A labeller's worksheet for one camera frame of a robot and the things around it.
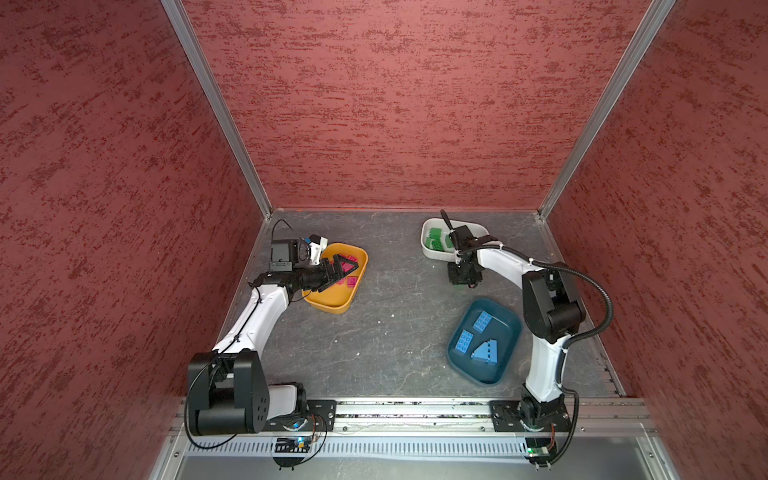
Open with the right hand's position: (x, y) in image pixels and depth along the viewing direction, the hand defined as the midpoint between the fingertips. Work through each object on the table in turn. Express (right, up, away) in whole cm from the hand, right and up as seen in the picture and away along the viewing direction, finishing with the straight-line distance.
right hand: (457, 284), depth 97 cm
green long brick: (-6, +13, +12) cm, 19 cm away
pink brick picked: (-36, +8, +6) cm, 37 cm away
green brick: (-5, +17, +13) cm, 22 cm away
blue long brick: (0, -15, -12) cm, 19 cm away
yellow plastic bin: (-39, -4, -2) cm, 40 cm away
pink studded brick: (-35, +1, 0) cm, 36 cm away
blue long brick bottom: (+7, -17, -14) cm, 23 cm away
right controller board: (+14, -36, -26) cm, 47 cm away
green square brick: (+2, -1, +2) cm, 3 cm away
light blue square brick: (+4, -17, -14) cm, 22 cm away
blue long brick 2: (+6, -10, -8) cm, 14 cm away
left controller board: (-44, -35, -27) cm, 62 cm away
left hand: (-34, +5, -15) cm, 37 cm away
